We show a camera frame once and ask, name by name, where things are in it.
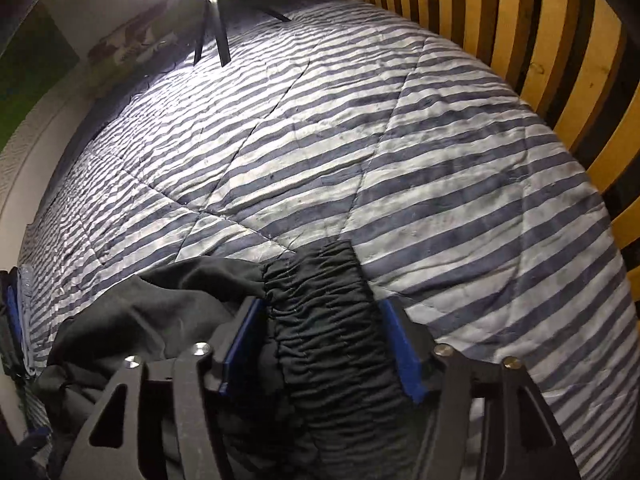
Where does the black mini tripod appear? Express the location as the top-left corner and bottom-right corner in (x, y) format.
(187, 0), (293, 68)

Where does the stack of folded dark clothes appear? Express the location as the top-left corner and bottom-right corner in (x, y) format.
(0, 265), (38, 381)

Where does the wooden slatted bed frame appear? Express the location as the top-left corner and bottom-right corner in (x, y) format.
(332, 0), (640, 306)

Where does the blue white striped blanket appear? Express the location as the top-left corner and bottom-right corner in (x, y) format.
(15, 0), (626, 480)

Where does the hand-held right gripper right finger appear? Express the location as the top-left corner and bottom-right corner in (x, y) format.
(377, 297), (583, 480)

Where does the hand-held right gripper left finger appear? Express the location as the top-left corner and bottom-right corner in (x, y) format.
(60, 296), (268, 480)

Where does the patterned pillow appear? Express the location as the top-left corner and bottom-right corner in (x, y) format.
(87, 15), (181, 66)

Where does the green yellow wall poster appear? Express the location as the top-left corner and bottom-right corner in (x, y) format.
(0, 7), (81, 146)

